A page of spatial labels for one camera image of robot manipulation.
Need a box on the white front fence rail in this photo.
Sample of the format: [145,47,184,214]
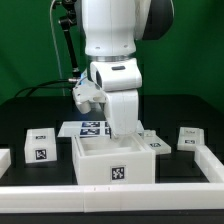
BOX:
[0,183,224,213]

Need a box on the white cabinet body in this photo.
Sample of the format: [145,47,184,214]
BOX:
[72,134,156,185]

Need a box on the white base tag plate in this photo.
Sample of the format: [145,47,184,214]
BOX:
[57,119,145,138]

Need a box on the grey cable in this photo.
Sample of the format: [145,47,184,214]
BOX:
[49,0,67,97]

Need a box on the white door panel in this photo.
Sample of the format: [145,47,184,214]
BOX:
[24,128,57,163]
[177,127,205,151]

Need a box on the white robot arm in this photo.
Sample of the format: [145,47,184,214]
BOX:
[73,0,174,136]

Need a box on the black cable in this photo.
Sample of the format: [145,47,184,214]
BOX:
[13,78,83,98]

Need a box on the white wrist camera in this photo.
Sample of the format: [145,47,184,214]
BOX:
[72,77,106,114]

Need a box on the white right fence rail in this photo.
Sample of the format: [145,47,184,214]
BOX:
[194,145,224,183]

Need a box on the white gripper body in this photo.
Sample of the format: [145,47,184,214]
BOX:
[105,90,139,136]

